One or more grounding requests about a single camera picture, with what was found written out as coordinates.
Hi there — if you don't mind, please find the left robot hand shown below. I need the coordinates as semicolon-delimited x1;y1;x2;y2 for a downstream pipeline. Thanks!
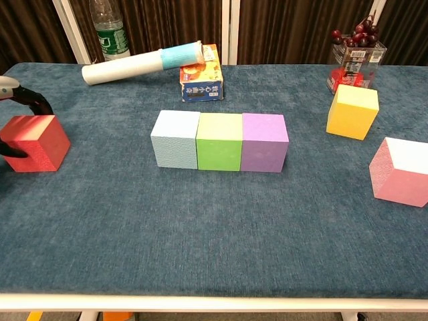
0;76;54;158

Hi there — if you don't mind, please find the red foam cube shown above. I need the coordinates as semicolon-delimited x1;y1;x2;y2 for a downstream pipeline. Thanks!
0;114;72;173

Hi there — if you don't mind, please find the light blue foam cube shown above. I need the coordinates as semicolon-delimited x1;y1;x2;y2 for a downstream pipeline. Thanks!
150;110;201;169

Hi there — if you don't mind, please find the purple foam cube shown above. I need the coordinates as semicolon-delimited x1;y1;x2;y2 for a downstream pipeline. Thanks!
240;112;290;173

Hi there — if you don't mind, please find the yellow foam cube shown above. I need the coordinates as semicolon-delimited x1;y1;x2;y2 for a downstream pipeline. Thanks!
326;84;381;141

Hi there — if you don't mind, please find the clear bottle green label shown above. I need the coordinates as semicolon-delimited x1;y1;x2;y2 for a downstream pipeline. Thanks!
89;0;131;63

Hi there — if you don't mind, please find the white roll blue band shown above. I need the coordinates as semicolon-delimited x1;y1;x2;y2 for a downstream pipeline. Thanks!
82;39;205;87

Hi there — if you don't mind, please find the orange blue snack box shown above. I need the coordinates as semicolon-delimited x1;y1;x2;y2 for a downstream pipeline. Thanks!
179;43;225;103

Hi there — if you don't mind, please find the green foam cube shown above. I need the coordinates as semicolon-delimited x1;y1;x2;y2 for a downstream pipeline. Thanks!
195;112;243;172

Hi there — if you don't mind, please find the blue table cloth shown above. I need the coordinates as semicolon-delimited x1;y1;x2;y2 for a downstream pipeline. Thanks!
0;62;428;300

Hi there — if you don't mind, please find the orange object under table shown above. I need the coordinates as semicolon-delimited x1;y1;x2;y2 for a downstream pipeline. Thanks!
102;310;134;321

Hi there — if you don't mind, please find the brown pleated curtain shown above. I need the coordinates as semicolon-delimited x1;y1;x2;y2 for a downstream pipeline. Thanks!
0;0;428;76

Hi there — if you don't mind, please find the red packet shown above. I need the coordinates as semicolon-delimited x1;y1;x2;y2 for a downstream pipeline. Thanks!
327;66;366;94

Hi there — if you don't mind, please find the clear plastic box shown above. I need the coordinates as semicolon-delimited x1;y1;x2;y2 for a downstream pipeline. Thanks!
326;40;388;96

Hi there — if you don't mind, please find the bunch of red grapes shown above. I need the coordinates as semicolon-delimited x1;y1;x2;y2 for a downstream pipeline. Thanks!
331;15;381;48

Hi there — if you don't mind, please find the pink foam cube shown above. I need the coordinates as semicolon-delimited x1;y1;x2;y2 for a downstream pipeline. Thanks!
368;136;428;209

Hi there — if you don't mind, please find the white partition frame post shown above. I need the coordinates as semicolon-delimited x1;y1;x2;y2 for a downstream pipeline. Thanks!
221;0;240;66
51;0;93;65
366;0;389;26

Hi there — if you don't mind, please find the white table frame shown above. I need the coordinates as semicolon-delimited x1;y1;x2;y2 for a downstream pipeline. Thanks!
0;293;428;321

